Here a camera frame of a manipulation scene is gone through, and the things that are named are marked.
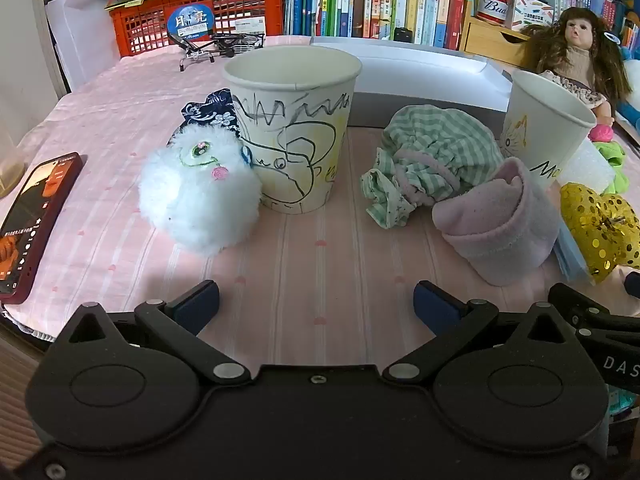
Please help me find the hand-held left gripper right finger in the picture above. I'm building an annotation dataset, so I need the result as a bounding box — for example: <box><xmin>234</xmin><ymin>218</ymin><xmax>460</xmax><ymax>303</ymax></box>
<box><xmin>382</xmin><ymin>280</ymin><xmax>588</xmax><ymax>387</ymax></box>

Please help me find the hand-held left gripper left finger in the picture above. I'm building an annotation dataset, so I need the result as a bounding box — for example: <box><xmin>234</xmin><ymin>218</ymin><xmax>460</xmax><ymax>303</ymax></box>
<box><xmin>52</xmin><ymin>280</ymin><xmax>252</xmax><ymax>387</ymax></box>

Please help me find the pink fleece sock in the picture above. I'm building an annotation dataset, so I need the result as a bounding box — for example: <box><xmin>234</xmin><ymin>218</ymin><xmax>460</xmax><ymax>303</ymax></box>
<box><xmin>431</xmin><ymin>156</ymin><xmax>561</xmax><ymax>287</ymax></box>

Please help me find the white fluffy plush toy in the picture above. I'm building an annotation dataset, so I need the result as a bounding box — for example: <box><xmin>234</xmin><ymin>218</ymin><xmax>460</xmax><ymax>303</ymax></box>
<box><xmin>137</xmin><ymin>124</ymin><xmax>263</xmax><ymax>257</ymax></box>

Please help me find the green scrunchie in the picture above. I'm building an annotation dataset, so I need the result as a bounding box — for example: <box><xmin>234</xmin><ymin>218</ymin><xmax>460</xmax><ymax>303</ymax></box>
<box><xmin>592</xmin><ymin>141</ymin><xmax>628</xmax><ymax>196</ymax></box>

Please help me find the green checked cloth hat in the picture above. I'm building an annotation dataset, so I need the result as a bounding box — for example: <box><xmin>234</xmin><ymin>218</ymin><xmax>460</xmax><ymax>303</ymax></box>
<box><xmin>361</xmin><ymin>104</ymin><xmax>506</xmax><ymax>231</ymax></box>

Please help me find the grey cardboard box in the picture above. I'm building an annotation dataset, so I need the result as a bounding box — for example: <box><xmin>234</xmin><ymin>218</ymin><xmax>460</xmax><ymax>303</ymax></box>
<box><xmin>310</xmin><ymin>35</ymin><xmax>513</xmax><ymax>128</ymax></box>

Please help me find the white foam piece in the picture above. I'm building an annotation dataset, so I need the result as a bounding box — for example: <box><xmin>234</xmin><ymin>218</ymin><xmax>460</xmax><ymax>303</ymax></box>
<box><xmin>557</xmin><ymin>137</ymin><xmax>617</xmax><ymax>196</ymax></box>

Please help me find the small drawn-on paper cup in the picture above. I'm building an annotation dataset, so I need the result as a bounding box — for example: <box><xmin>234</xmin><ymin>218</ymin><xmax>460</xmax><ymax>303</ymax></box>
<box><xmin>500</xmin><ymin>69</ymin><xmax>598</xmax><ymax>191</ymax></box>

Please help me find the smartphone in red case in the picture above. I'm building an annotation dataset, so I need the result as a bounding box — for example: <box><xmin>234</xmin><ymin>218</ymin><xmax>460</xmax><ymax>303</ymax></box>
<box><xmin>0</xmin><ymin>152</ymin><xmax>83</xmax><ymax>306</ymax></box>

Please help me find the navy floral fabric pouch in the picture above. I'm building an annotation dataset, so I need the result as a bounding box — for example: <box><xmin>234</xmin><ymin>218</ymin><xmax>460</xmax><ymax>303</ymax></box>
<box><xmin>172</xmin><ymin>87</ymin><xmax>243</xmax><ymax>148</ymax></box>

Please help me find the large drawn-on paper cup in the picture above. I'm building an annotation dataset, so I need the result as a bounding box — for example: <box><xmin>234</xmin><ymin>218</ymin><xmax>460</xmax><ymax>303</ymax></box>
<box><xmin>221</xmin><ymin>46</ymin><xmax>363</xmax><ymax>215</ymax></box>

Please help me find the brown-haired doll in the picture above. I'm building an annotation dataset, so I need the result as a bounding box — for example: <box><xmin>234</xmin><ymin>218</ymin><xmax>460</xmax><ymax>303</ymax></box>
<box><xmin>520</xmin><ymin>7</ymin><xmax>633</xmax><ymax>128</ymax></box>

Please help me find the wooden desk drawer organizer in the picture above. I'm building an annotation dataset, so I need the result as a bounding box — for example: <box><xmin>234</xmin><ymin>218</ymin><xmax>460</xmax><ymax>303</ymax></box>
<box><xmin>459</xmin><ymin>0</ymin><xmax>533</xmax><ymax>68</ymax></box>

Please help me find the red plastic crate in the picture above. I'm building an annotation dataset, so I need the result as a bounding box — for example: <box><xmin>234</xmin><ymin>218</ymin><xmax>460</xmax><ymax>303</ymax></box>
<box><xmin>109</xmin><ymin>0</ymin><xmax>287</xmax><ymax>58</ymax></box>

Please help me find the white board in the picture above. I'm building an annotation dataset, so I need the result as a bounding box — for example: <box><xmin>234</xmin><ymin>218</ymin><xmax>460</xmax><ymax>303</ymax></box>
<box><xmin>46</xmin><ymin>0</ymin><xmax>121</xmax><ymax>93</ymax></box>

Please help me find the white printed carton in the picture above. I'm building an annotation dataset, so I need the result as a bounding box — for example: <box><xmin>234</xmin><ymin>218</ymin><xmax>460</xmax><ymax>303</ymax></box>
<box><xmin>504</xmin><ymin>0</ymin><xmax>556</xmax><ymax>31</ymax></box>

